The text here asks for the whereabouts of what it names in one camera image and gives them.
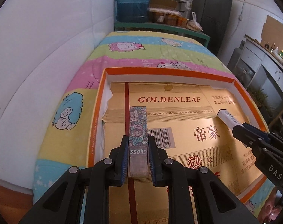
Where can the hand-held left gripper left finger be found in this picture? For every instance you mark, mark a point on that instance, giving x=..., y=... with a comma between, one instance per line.
x=124, y=161

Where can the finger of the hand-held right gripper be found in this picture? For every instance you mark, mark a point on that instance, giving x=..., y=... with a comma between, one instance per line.
x=254, y=129
x=242, y=135

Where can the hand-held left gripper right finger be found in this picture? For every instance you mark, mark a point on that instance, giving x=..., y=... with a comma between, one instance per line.
x=153, y=163

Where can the white cartoon print slim box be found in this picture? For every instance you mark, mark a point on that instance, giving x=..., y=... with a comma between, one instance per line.
x=226, y=117

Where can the floral print slim box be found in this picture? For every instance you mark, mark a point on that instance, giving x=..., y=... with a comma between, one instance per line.
x=138, y=126

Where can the orange shallow tray box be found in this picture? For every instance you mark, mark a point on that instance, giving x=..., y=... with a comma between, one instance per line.
x=97, y=112

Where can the green plant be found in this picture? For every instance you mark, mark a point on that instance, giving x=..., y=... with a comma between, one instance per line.
x=262, y=100

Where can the gold printed cardboard sheet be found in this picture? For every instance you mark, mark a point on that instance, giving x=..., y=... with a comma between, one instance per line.
x=178, y=107

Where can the grey gas cylinder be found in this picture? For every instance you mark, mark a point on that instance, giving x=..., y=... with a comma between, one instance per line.
x=237, y=56

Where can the white cabinet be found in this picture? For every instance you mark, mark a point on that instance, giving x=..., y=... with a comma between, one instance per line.
x=251, y=53

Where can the white plastic bottle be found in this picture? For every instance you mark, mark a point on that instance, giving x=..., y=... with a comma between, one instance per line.
x=276, y=50

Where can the dark sauce bottle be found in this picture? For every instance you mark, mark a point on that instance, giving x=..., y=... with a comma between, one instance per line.
x=267, y=46

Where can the cartoon printed blanket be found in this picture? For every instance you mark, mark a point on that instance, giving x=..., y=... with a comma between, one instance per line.
x=122, y=58

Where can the dark grey refrigerator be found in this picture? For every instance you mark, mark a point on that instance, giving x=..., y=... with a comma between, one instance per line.
x=213, y=16

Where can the white plastic bag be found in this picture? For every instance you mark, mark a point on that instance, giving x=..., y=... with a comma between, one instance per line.
x=194, y=25

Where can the orange pickle jar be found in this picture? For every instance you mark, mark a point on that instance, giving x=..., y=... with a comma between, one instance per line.
x=170, y=19
x=182, y=21

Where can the green metal table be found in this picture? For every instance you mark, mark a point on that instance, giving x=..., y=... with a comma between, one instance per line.
x=155, y=26

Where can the clear lidded food container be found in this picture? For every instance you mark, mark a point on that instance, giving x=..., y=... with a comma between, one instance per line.
x=156, y=15

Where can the blue water jug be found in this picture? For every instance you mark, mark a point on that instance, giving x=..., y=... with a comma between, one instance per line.
x=132, y=7

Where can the brown cardboard box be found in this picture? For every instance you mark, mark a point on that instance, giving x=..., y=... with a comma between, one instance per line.
x=162, y=2

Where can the cardboard wall panel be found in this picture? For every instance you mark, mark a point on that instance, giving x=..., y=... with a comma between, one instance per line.
x=274, y=30

